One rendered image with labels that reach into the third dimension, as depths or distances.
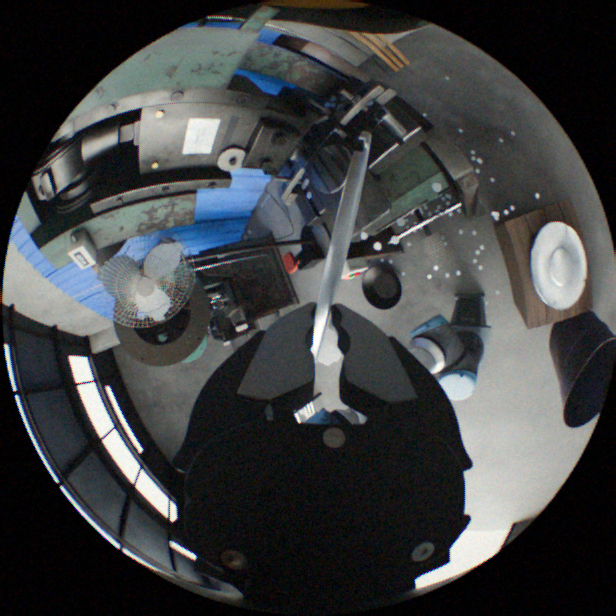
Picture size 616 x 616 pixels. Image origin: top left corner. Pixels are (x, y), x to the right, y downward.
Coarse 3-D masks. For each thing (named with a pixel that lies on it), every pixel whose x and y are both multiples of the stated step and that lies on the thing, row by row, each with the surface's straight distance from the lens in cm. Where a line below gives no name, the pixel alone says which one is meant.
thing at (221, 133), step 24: (144, 120) 36; (168, 120) 35; (192, 120) 36; (216, 120) 36; (240, 120) 37; (264, 120) 37; (288, 120) 40; (144, 144) 37; (168, 144) 38; (192, 144) 38; (216, 144) 39; (240, 144) 40; (264, 144) 38; (288, 144) 39; (144, 168) 40; (168, 168) 40; (264, 168) 40
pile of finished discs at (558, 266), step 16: (560, 224) 84; (544, 240) 80; (560, 240) 84; (576, 240) 88; (544, 256) 80; (560, 256) 83; (576, 256) 88; (544, 272) 81; (560, 272) 83; (576, 272) 88; (544, 288) 82; (560, 288) 85; (576, 288) 89; (560, 304) 86
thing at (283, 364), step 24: (312, 312) 11; (264, 336) 9; (288, 336) 9; (312, 336) 10; (264, 360) 8; (288, 360) 7; (312, 360) 7; (240, 384) 7; (264, 384) 7; (288, 384) 7; (312, 384) 7
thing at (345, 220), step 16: (368, 144) 15; (352, 160) 12; (352, 176) 11; (352, 192) 10; (352, 208) 10; (336, 224) 10; (352, 224) 16; (336, 240) 10; (336, 256) 10; (336, 272) 10; (320, 288) 10; (336, 288) 14; (320, 304) 10; (320, 320) 11; (320, 336) 12
